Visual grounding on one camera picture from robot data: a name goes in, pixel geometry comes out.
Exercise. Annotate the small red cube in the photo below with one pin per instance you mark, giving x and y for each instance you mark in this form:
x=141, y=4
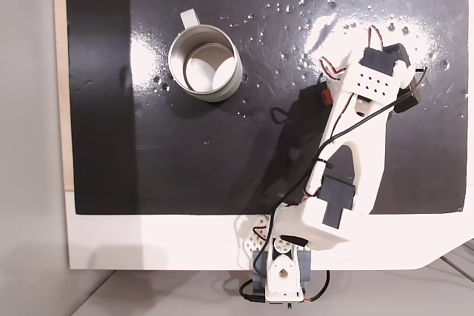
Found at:
x=326, y=96

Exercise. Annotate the pale green metal-lined mug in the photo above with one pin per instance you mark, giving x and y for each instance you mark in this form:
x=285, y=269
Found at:
x=177, y=53

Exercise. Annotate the black table mat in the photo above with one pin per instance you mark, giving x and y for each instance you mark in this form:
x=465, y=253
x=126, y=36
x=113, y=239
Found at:
x=111, y=109

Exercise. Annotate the light wooden board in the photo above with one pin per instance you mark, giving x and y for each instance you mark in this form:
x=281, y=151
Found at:
x=59, y=72

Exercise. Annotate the black camera box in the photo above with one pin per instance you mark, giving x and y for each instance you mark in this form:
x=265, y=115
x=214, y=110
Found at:
x=411, y=97

